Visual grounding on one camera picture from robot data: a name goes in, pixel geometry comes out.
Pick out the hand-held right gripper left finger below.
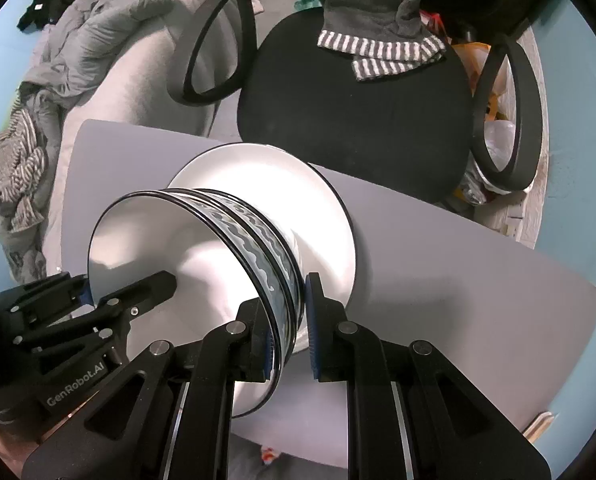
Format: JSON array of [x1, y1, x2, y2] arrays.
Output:
[[22, 299, 275, 480]]

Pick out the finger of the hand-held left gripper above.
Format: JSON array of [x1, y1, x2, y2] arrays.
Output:
[[95, 270, 178, 331], [9, 272, 92, 332]]

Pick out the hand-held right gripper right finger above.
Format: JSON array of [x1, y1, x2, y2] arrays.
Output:
[[303, 272, 551, 480]]

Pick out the white bowl with wavy pattern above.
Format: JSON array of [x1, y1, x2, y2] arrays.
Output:
[[88, 189, 281, 418], [198, 189, 299, 361], [213, 192, 309, 356]]

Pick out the white plate with black rim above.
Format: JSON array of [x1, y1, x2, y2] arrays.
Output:
[[168, 142, 359, 311]]

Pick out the black and white striped cloth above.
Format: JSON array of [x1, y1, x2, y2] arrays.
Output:
[[0, 107, 49, 233]]

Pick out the grey sofa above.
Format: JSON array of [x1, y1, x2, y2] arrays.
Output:
[[0, 0, 259, 291]]

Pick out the black office chair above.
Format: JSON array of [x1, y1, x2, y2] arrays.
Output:
[[168, 0, 548, 206]]

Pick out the wooden plank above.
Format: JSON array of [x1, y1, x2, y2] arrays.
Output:
[[525, 412, 561, 443]]

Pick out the grey puffer jacket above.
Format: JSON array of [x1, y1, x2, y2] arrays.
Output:
[[20, 0, 176, 111]]

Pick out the orange plastic bag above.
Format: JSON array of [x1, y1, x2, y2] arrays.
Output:
[[450, 42, 503, 126]]

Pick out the dark grey hoodie striped cuffs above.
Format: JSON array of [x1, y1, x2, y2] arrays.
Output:
[[298, 0, 448, 83]]

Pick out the red checked bag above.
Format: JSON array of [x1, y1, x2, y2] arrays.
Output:
[[418, 7, 448, 36]]

